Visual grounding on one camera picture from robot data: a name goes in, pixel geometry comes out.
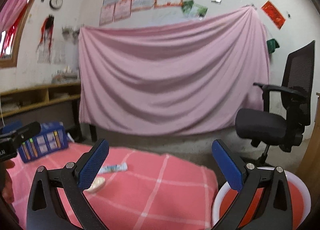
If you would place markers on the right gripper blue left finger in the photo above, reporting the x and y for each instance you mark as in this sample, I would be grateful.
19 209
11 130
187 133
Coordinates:
45 209

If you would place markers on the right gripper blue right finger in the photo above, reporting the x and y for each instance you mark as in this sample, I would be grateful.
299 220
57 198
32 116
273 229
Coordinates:
274 209

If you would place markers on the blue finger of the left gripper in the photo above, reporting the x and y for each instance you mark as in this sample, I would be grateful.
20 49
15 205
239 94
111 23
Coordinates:
11 127
27 132

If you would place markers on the white tissue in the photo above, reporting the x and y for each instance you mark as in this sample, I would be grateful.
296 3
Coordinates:
97 184

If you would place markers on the silver medicine sachet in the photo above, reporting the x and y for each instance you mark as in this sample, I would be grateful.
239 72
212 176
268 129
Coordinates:
113 168

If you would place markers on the person's left hand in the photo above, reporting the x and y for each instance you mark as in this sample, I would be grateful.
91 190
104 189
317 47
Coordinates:
6 182

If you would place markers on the red plastic bucket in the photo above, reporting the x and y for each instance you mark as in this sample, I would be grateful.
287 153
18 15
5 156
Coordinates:
300 198

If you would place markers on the wooden cabinet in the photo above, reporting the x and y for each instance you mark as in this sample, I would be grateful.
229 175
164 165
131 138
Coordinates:
308 169

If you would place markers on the stack of books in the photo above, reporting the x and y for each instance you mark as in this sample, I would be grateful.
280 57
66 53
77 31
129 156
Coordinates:
66 75

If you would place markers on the black office chair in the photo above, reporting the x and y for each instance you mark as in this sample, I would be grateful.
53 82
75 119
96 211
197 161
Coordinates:
286 108

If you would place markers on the red black tassel ornament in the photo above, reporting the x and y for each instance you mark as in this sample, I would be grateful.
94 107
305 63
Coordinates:
47 32

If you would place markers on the pink checkered tablecloth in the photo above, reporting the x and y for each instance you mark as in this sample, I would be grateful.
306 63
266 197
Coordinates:
156 191

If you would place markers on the pink hanging sheet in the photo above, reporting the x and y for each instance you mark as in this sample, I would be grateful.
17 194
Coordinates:
182 79

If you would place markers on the green hanging bag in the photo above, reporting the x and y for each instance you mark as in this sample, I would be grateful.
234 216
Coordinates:
272 45

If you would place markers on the wooden wall shelf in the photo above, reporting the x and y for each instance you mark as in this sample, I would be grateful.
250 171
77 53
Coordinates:
26 99

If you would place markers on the wooden window frame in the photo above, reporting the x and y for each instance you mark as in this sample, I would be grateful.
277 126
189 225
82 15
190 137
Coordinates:
11 38

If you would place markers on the round wall clock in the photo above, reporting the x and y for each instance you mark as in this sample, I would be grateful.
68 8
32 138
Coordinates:
55 4

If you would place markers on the red paper wall decoration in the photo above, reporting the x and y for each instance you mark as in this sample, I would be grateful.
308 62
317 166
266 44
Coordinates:
274 14

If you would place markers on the green photo on wall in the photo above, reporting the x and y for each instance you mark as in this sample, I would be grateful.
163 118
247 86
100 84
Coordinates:
190 9

